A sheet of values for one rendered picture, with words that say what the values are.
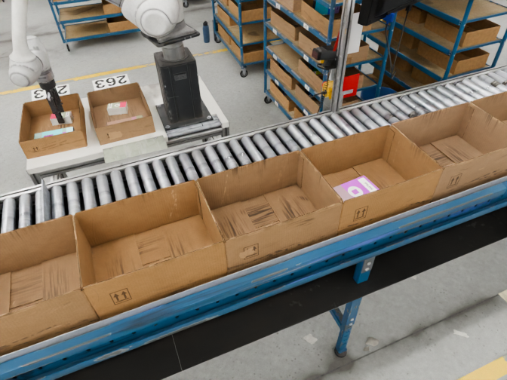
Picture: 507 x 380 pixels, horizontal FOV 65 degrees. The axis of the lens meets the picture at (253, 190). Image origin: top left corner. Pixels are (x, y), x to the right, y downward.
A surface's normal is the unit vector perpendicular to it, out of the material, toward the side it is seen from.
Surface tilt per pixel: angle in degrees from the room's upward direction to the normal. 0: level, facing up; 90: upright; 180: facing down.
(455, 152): 1
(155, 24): 93
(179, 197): 90
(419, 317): 0
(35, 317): 90
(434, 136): 89
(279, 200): 1
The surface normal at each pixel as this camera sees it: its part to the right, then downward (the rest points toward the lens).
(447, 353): -0.02, -0.73
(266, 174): 0.38, 0.62
